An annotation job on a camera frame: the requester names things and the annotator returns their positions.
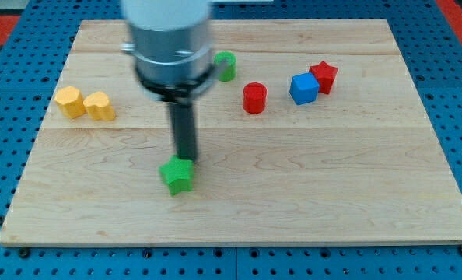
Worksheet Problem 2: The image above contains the wooden board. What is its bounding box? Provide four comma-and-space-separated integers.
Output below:
0, 19, 462, 247

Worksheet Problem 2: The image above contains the green star block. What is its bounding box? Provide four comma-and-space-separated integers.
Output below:
159, 156, 194, 196

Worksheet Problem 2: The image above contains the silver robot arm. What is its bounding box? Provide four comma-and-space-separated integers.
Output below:
120, 0, 231, 161

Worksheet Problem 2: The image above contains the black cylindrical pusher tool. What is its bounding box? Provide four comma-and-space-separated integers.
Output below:
168, 103, 198, 162

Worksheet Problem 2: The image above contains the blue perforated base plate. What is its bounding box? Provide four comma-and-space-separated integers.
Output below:
0, 0, 462, 279

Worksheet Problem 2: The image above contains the red star block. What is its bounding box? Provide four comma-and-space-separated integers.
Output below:
309, 61, 338, 95

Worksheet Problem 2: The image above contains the blue cube block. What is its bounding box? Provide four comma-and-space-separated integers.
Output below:
289, 72, 320, 105

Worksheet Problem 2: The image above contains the yellow heart block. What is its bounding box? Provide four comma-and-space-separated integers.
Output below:
83, 91, 116, 121

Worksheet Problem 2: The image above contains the green cylinder block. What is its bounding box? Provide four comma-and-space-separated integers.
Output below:
214, 51, 236, 82

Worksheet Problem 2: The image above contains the red cylinder block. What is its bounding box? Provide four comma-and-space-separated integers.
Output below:
243, 82, 267, 114

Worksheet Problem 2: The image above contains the yellow hexagon block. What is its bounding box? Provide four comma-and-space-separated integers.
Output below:
54, 86, 86, 119

